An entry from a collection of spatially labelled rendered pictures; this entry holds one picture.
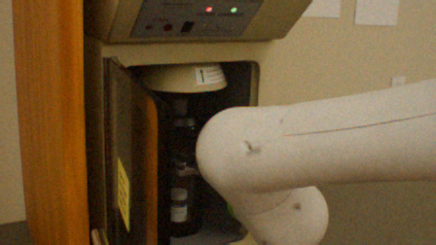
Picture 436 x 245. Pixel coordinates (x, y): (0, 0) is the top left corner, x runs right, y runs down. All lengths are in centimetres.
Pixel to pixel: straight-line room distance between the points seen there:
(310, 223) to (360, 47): 111
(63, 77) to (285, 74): 93
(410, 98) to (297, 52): 105
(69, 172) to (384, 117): 42
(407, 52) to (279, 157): 139
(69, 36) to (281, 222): 35
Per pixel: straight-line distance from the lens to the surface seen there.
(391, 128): 45
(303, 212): 60
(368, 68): 171
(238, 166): 52
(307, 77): 152
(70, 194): 69
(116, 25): 69
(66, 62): 64
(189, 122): 89
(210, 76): 85
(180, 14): 70
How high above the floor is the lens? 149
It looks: 16 degrees down
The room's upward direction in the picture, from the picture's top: 3 degrees clockwise
